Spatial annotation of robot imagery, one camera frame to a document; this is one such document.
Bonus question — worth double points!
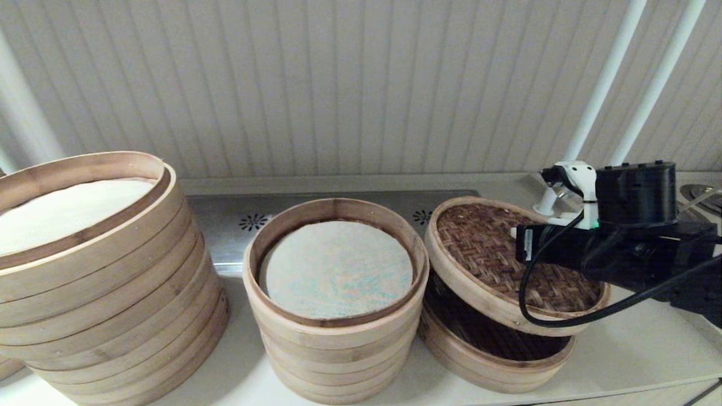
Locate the low bamboo steamer base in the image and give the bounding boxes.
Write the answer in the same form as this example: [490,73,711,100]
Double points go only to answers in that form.
[419,271,577,394]

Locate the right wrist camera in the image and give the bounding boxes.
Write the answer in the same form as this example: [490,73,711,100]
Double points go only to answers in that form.
[540,161,600,231]

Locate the woven bamboo steamer lid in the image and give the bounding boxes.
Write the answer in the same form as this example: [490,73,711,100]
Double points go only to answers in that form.
[424,196,611,338]

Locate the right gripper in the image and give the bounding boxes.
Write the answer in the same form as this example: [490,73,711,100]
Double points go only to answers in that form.
[516,162,718,266]

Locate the stainless steel vent panel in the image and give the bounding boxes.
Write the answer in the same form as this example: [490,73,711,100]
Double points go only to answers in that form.
[186,190,480,277]

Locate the medium bamboo steamer stack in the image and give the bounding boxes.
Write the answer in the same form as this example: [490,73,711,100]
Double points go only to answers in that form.
[243,197,430,405]

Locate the round metal disc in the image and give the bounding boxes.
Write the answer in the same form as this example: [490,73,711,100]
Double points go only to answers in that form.
[680,183,722,216]

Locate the large bamboo steamer stack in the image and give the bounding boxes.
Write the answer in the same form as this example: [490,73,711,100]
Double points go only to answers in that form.
[0,151,230,406]

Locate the white pipe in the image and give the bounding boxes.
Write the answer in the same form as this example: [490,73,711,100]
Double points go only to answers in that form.
[533,0,648,217]
[608,0,707,167]

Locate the black cable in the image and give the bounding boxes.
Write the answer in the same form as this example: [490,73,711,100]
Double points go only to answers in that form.
[518,211,722,329]

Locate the white steamer liner cloth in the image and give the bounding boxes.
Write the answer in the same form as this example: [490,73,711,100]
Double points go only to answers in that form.
[0,178,157,257]
[258,220,414,320]

